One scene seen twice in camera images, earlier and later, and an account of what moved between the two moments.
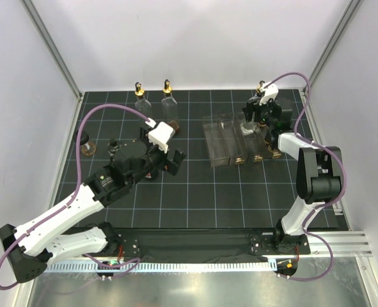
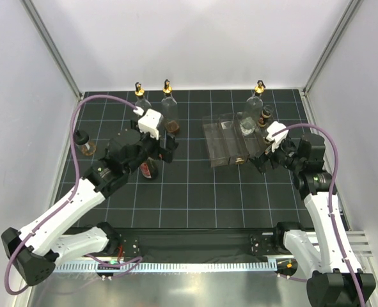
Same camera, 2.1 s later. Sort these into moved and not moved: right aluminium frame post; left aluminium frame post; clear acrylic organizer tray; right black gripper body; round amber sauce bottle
Moved: right black gripper body
Not moved: clear acrylic organizer tray; right aluminium frame post; left aluminium frame post; round amber sauce bottle
